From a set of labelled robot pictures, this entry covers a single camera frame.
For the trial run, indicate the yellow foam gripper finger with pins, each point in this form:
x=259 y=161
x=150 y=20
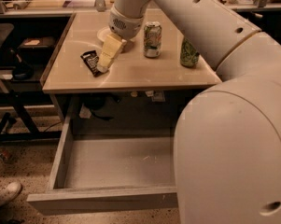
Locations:
x=111 y=49

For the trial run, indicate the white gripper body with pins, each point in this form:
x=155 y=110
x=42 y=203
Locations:
x=125 y=25

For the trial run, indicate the black rxbar chocolate wrapper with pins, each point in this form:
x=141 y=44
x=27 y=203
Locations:
x=90 y=58

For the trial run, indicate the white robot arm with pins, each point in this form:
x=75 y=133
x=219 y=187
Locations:
x=227 y=150

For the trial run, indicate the grey cabinet with beige top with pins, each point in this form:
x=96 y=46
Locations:
x=66 y=73

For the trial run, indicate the open grey top drawer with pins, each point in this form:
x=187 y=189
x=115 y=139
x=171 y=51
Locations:
x=118 y=165

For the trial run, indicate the white paper bowl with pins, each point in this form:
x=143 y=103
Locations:
x=103 y=33

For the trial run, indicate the white green soda can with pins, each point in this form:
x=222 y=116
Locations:
x=152 y=39

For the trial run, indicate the black box on shelf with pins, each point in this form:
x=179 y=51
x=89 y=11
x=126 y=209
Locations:
x=37 y=49

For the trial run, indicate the white shoe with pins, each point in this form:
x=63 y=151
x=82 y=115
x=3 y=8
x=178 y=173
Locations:
x=10 y=192

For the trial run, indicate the black side table frame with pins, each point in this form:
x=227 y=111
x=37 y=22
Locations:
x=33 y=132

